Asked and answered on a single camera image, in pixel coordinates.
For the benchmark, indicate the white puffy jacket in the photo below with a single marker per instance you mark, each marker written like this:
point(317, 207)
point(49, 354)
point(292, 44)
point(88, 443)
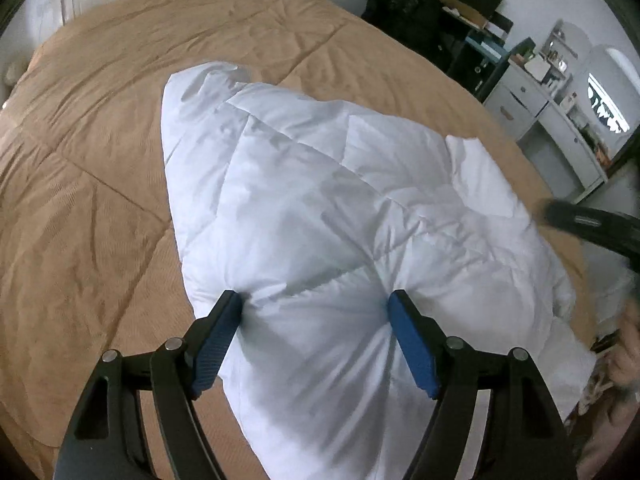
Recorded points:
point(320, 200)

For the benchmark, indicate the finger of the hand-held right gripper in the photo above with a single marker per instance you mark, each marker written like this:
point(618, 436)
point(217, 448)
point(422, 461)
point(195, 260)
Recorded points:
point(590, 225)

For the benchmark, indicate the tan bedspread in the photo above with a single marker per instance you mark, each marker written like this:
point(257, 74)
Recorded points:
point(90, 170)

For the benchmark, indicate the pale bedside item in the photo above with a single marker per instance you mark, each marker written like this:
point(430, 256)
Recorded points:
point(14, 74)

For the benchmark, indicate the white vanity desk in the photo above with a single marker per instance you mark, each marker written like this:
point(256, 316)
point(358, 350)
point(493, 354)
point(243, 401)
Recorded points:
point(530, 95)

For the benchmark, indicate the black chair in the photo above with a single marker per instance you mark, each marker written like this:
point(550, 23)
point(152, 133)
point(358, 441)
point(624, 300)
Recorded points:
point(505, 65)

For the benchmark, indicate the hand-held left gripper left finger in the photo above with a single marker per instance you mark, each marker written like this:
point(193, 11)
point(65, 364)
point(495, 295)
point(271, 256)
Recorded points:
point(212, 355)

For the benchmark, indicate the black backpack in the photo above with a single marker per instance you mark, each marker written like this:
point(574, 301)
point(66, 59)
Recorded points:
point(405, 5)

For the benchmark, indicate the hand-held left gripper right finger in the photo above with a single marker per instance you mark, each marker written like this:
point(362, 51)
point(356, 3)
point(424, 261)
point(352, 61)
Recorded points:
point(415, 345)

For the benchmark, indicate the person's right forearm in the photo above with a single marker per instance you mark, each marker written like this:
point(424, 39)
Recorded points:
point(627, 370)

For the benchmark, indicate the arched vanity mirror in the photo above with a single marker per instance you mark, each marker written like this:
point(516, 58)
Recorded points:
point(610, 95)

